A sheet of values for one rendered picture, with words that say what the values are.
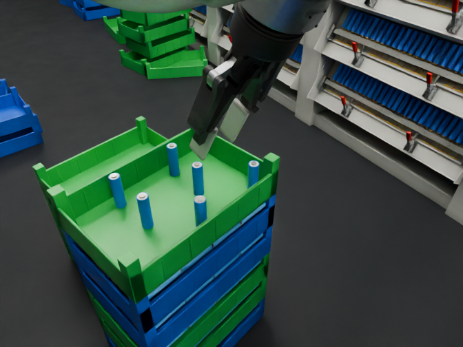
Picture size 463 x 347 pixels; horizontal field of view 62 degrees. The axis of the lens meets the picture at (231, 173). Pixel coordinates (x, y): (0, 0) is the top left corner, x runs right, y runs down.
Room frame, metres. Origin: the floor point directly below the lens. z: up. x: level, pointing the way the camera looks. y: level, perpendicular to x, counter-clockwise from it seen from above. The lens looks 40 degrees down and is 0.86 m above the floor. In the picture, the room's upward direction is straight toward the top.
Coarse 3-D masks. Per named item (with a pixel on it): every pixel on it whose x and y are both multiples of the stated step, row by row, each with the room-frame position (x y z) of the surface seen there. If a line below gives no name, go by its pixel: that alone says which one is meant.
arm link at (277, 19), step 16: (256, 0) 0.36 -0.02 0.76; (272, 0) 0.35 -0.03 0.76; (288, 0) 0.35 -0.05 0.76; (304, 0) 0.35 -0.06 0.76; (320, 0) 0.35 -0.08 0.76; (256, 16) 0.36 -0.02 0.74; (272, 16) 0.35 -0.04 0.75; (288, 16) 0.35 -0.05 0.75; (304, 16) 0.35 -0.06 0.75; (320, 16) 0.38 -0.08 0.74; (288, 32) 0.36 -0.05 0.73; (304, 32) 0.37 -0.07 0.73
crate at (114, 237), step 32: (160, 160) 0.56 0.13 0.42; (192, 160) 0.59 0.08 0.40; (224, 160) 0.58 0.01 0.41; (256, 160) 0.53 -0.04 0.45; (64, 192) 0.42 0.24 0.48; (96, 192) 0.46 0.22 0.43; (128, 192) 0.49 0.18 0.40; (160, 192) 0.50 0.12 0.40; (192, 192) 0.50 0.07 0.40; (224, 192) 0.50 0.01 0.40; (256, 192) 0.46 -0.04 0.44; (64, 224) 0.40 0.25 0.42; (96, 224) 0.42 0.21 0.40; (128, 224) 0.42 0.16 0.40; (160, 224) 0.42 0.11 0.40; (192, 224) 0.42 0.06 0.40; (224, 224) 0.40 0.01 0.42; (96, 256) 0.34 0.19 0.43; (128, 256) 0.30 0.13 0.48; (160, 256) 0.32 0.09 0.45; (192, 256) 0.35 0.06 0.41; (128, 288) 0.29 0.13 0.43
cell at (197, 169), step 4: (192, 164) 0.50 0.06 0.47; (196, 164) 0.49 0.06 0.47; (200, 164) 0.50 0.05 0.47; (192, 168) 0.49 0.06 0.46; (196, 168) 0.49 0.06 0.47; (200, 168) 0.49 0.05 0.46; (192, 172) 0.49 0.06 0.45; (196, 172) 0.48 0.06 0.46; (200, 172) 0.49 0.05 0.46; (192, 176) 0.49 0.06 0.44; (196, 176) 0.49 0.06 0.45; (200, 176) 0.49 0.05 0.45; (196, 180) 0.49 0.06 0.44; (200, 180) 0.49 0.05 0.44; (196, 184) 0.49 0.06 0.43; (200, 184) 0.49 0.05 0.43; (196, 188) 0.49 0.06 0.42; (200, 188) 0.49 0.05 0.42; (196, 192) 0.49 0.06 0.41; (200, 192) 0.49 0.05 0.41
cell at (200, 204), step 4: (196, 196) 0.42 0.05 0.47; (200, 196) 0.42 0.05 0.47; (204, 196) 0.42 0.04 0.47; (196, 200) 0.41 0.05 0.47; (200, 200) 0.41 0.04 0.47; (204, 200) 0.41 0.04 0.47; (196, 204) 0.40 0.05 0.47; (200, 204) 0.40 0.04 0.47; (204, 204) 0.40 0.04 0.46; (196, 208) 0.40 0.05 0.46; (200, 208) 0.40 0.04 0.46; (204, 208) 0.40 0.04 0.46; (196, 212) 0.40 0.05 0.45; (200, 212) 0.40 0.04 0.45; (204, 212) 0.40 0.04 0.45; (196, 216) 0.40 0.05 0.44; (200, 216) 0.40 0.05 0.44; (204, 216) 0.40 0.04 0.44; (196, 220) 0.40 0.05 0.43; (200, 220) 0.40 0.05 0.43; (204, 220) 0.40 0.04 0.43; (196, 224) 0.40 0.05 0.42
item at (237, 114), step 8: (232, 104) 0.48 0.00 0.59; (240, 104) 0.47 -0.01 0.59; (232, 112) 0.48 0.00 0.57; (240, 112) 0.47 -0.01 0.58; (248, 112) 0.46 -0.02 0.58; (224, 120) 0.49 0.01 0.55; (232, 120) 0.48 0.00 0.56; (240, 120) 0.47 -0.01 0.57; (224, 128) 0.49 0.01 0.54; (232, 128) 0.48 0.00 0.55; (240, 128) 0.47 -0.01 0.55; (232, 136) 0.48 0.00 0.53
